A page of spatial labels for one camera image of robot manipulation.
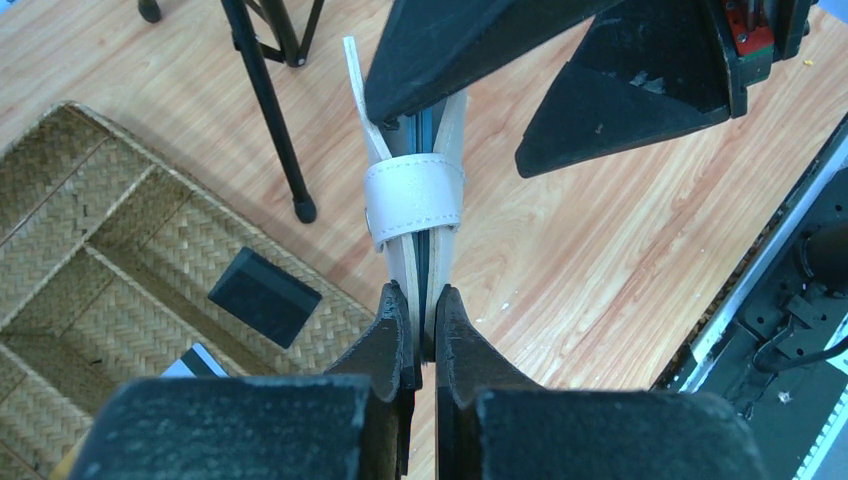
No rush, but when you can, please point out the beige leather card holder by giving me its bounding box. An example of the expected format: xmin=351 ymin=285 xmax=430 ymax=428
xmin=343 ymin=36 xmax=468 ymax=337

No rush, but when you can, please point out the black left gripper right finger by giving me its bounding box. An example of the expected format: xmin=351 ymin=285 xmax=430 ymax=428
xmin=435 ymin=287 xmax=768 ymax=479

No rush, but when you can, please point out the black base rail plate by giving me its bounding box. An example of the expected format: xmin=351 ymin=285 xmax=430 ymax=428
xmin=655 ymin=123 xmax=847 ymax=479

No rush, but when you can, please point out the black music stand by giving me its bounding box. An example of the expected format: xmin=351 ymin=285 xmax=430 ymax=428
xmin=137 ymin=0 xmax=327 ymax=225

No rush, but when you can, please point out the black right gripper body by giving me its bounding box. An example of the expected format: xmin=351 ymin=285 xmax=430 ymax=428
xmin=702 ymin=0 xmax=818 ymax=62

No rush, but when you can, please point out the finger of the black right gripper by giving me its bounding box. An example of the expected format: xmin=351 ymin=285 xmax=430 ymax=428
xmin=515 ymin=13 xmax=738 ymax=178
xmin=364 ymin=0 xmax=615 ymax=124

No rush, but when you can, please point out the black card in tray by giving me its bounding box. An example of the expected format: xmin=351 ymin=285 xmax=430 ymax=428
xmin=207 ymin=247 xmax=322 ymax=349

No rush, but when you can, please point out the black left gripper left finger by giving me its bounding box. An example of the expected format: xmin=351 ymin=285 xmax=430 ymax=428
xmin=70 ymin=284 xmax=421 ymax=479

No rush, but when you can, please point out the woven straw divided tray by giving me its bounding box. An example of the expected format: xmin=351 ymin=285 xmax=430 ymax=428
xmin=1 ymin=102 xmax=373 ymax=479

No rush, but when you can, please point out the silver card with black stripe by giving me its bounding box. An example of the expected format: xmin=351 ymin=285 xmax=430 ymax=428
xmin=161 ymin=343 xmax=228 ymax=378

